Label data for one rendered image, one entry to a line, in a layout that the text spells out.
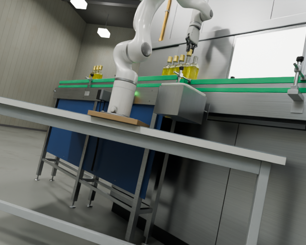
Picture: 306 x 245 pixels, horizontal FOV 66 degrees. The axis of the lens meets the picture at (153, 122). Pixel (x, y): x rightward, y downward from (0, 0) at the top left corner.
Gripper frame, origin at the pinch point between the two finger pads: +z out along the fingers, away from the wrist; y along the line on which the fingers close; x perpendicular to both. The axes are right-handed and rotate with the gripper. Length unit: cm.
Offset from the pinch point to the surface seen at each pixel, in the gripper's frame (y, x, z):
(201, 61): -12.3, 2.8, 3.7
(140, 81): 13.1, -29.0, 27.2
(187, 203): -15, 14, 103
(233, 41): -12.5, 24.4, -8.4
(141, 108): 13, -21, 47
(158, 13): -15, -59, -49
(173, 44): -13.1, -29.9, -14.0
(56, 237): 47, -31, 137
